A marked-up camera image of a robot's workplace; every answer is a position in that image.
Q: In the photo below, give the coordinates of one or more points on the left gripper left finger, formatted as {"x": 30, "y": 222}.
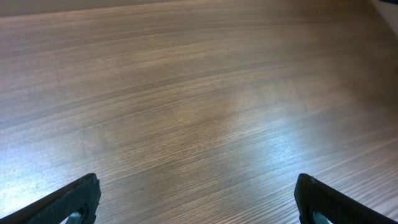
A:
{"x": 76, "y": 202}

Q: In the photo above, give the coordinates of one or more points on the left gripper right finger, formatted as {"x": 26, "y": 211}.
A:
{"x": 319, "y": 203}

